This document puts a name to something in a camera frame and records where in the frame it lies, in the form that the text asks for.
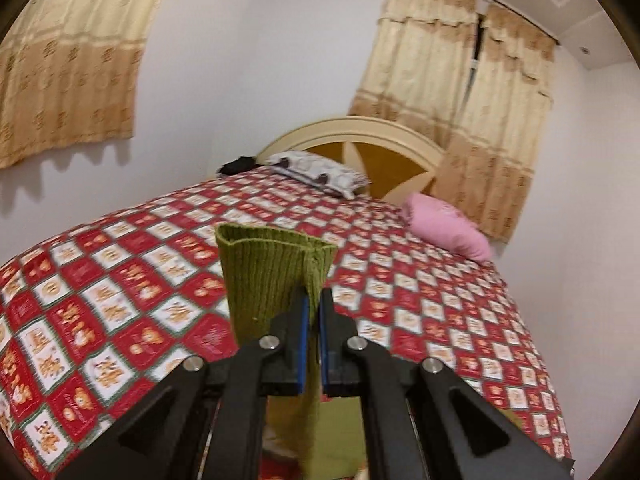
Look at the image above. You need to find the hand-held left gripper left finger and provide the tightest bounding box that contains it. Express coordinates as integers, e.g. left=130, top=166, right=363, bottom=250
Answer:
left=52, top=294, right=311, bottom=480

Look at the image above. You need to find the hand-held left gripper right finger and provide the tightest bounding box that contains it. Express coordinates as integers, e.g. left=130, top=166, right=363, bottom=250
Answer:
left=319, top=287, right=576, bottom=480

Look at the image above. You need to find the green knitted garment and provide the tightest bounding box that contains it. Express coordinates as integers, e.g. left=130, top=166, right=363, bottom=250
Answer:
left=215, top=224, right=366, bottom=480

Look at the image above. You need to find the pink pillow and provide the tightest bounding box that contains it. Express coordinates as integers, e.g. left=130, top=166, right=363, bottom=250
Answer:
left=401, top=192, right=493, bottom=263

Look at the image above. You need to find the white patterned pillow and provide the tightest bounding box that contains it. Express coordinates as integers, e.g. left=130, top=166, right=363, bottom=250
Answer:
left=264, top=151, right=373, bottom=199

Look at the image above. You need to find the red printed bear quilt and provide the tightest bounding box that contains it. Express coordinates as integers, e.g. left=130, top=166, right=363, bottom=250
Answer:
left=0, top=165, right=573, bottom=480

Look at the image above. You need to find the dark cloth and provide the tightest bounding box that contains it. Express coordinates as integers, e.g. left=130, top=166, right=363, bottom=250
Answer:
left=218, top=157, right=258, bottom=176

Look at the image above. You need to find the cream and brown headboard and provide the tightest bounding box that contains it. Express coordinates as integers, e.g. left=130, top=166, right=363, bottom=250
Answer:
left=255, top=116, right=448, bottom=206

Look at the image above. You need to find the long beige patterned curtain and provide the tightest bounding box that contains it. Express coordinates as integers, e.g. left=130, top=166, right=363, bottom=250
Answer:
left=430, top=4, right=558, bottom=245
left=347, top=0, right=481, bottom=137

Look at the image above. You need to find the short beige patterned curtain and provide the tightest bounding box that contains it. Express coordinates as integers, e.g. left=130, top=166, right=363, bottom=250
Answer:
left=0, top=0, right=181, bottom=170

